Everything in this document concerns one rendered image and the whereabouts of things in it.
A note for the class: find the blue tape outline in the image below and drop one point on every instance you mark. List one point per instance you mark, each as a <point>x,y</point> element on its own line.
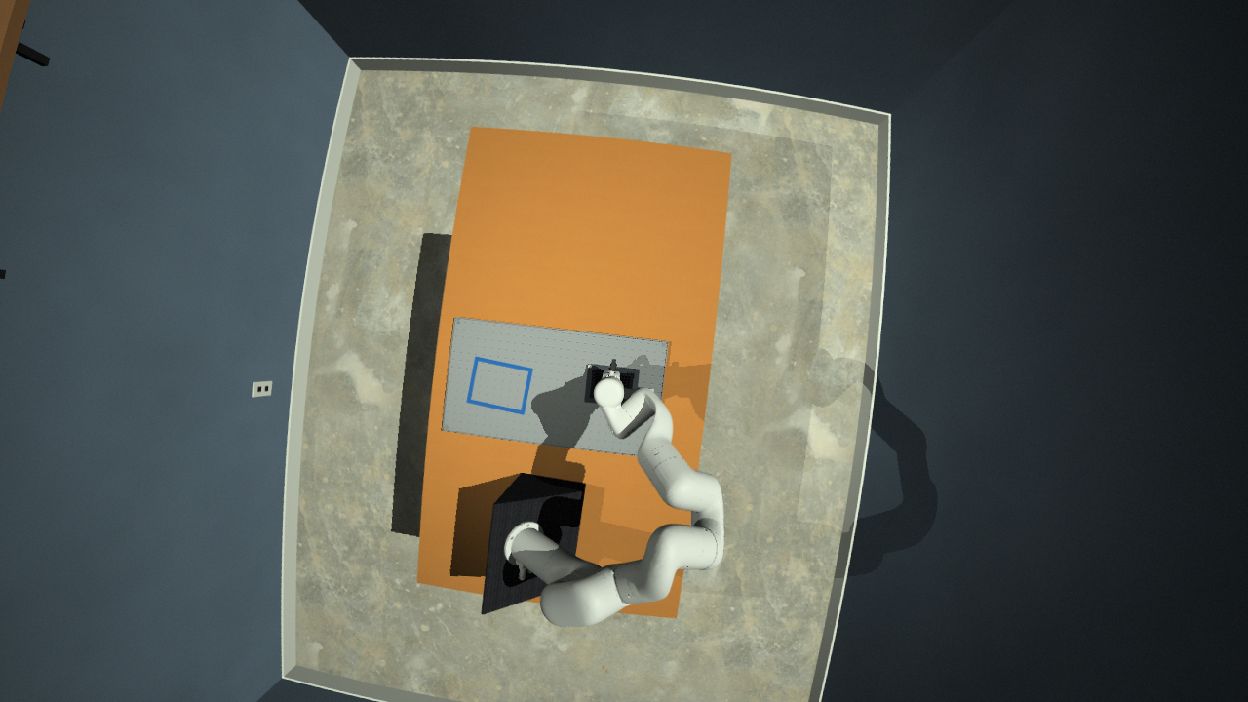
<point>522,411</point>

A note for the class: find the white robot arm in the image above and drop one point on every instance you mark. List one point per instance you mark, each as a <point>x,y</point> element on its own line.
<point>588,600</point>

